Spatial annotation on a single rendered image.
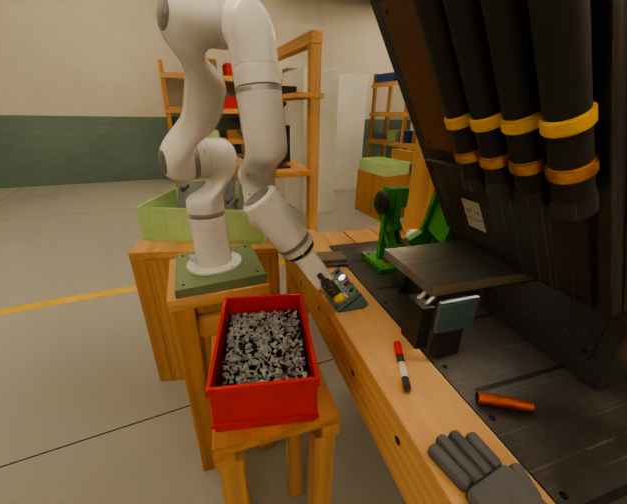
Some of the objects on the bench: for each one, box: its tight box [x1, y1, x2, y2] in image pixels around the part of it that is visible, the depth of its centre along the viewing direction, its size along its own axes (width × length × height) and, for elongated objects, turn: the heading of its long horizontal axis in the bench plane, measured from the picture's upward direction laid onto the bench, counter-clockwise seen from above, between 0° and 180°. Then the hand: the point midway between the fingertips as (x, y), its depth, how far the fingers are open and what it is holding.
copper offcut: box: [475, 391, 534, 414], centre depth 56 cm, size 9×2×2 cm, turn 76°
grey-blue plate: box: [429, 295, 480, 359], centre depth 66 cm, size 10×2×14 cm, turn 105°
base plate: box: [329, 238, 627, 504], centre depth 81 cm, size 42×110×2 cm, turn 15°
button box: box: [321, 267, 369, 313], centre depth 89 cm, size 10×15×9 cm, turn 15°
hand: (332, 289), depth 81 cm, fingers closed
